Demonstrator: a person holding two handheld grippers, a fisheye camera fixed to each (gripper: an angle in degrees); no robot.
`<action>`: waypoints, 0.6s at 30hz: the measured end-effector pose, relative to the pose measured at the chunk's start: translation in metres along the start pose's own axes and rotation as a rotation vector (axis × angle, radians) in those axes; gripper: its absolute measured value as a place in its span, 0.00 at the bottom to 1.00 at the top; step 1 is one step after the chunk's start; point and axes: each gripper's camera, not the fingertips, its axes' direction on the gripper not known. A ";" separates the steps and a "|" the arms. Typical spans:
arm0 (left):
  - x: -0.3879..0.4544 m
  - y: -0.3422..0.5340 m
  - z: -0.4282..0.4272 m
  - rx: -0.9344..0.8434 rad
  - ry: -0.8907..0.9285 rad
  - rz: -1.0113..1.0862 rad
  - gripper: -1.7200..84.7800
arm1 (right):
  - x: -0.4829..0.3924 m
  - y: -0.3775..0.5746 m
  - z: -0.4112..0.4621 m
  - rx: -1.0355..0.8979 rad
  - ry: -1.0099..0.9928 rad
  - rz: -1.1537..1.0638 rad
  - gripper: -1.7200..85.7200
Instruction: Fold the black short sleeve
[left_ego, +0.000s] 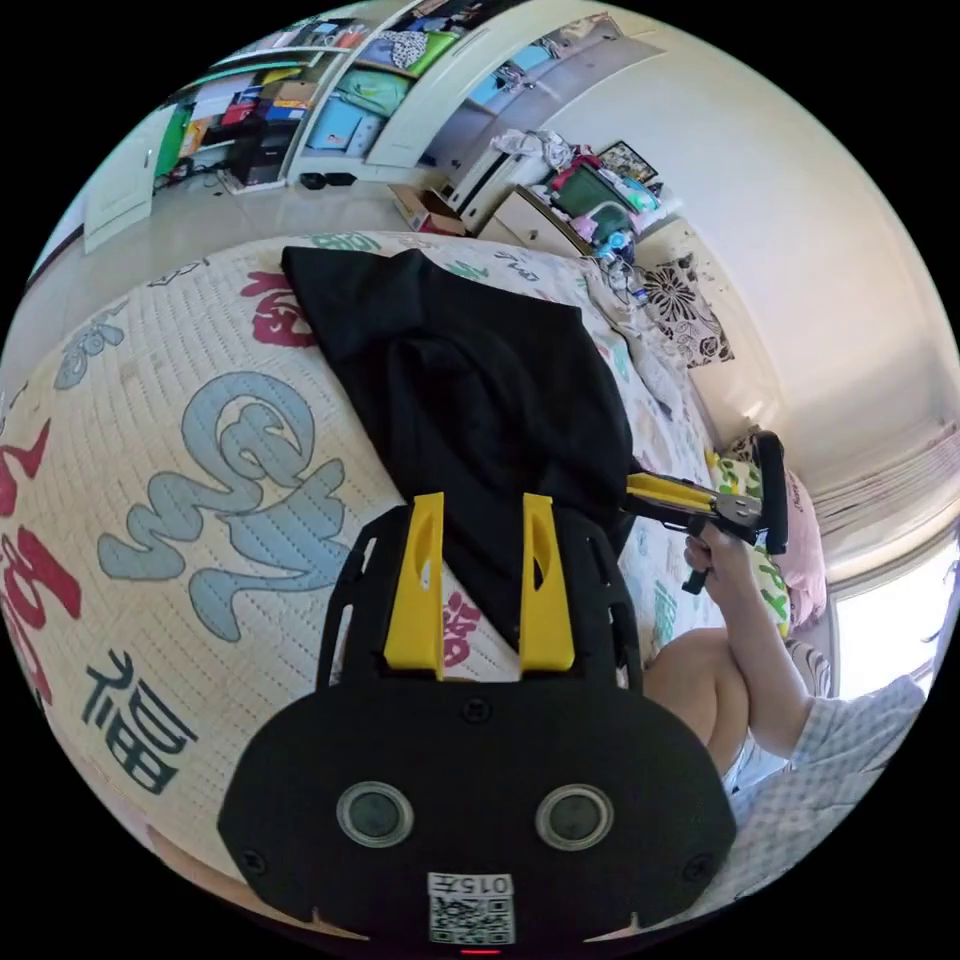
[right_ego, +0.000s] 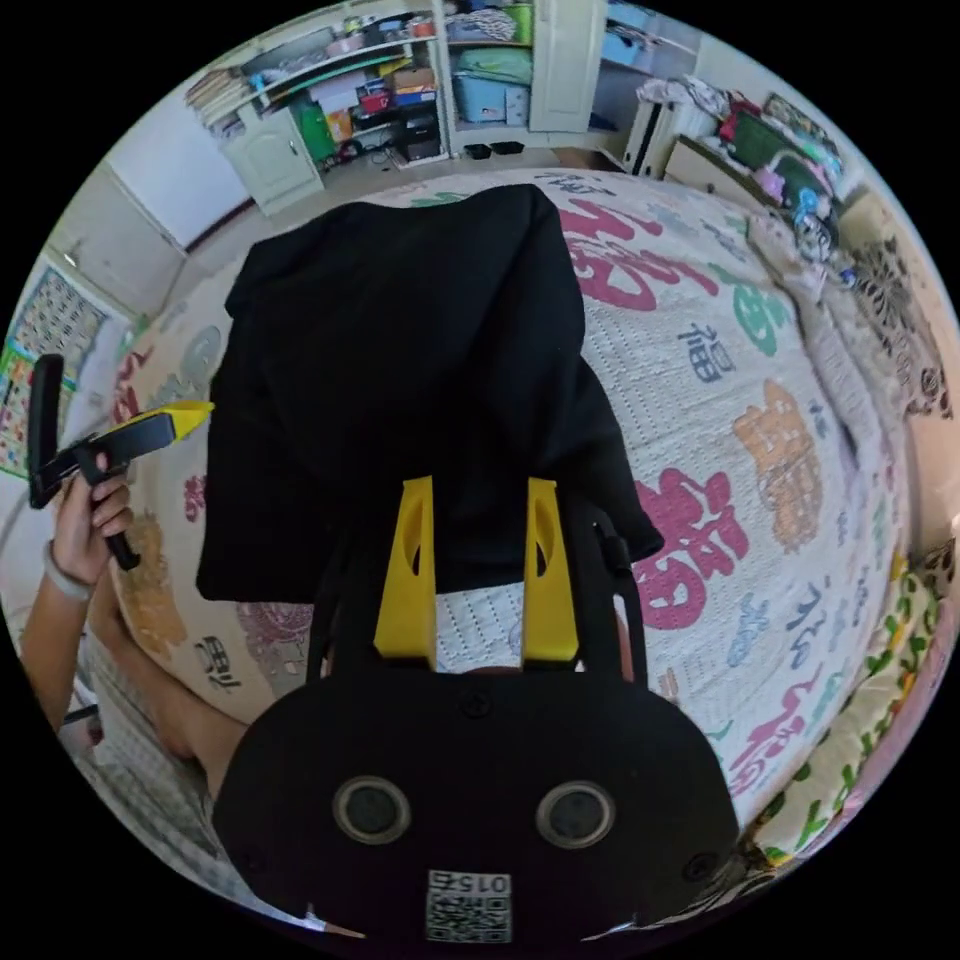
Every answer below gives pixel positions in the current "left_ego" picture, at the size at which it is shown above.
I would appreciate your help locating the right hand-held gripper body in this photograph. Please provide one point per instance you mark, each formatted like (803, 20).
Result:
(731, 517)

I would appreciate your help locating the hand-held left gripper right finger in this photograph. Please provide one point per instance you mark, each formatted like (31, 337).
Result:
(549, 600)

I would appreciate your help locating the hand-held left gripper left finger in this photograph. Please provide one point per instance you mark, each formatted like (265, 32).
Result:
(415, 592)

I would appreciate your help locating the black short sleeve shirt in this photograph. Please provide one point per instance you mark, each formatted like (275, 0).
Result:
(480, 390)

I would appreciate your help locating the person's right forearm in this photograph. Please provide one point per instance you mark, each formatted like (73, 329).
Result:
(761, 660)

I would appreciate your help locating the person's right hand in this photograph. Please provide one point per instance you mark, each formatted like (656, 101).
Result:
(712, 564)

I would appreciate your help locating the green and yellow patterned pillow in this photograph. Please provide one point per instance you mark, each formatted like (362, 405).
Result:
(765, 577)

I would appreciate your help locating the pink pillow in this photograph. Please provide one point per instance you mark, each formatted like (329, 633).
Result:
(806, 555)

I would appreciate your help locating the white curtain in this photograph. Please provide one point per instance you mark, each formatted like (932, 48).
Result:
(885, 480)

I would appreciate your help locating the black and white floral cushion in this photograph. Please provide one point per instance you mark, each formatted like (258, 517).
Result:
(686, 311)

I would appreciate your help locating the window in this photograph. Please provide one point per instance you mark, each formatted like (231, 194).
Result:
(892, 600)

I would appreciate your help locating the bed with printed quilt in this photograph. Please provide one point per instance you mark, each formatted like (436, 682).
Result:
(225, 480)

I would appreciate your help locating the person's body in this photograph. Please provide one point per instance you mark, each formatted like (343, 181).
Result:
(817, 780)

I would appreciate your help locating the cluttered desk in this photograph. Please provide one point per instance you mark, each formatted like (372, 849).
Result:
(577, 199)

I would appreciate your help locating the cardboard carton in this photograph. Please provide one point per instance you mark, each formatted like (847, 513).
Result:
(427, 210)

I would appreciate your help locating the white wardrobe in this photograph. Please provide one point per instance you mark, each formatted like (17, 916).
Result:
(450, 97)

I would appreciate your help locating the open shelf with boxes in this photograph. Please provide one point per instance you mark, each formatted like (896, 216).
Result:
(262, 112)

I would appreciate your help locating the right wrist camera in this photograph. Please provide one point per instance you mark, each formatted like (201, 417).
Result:
(772, 487)

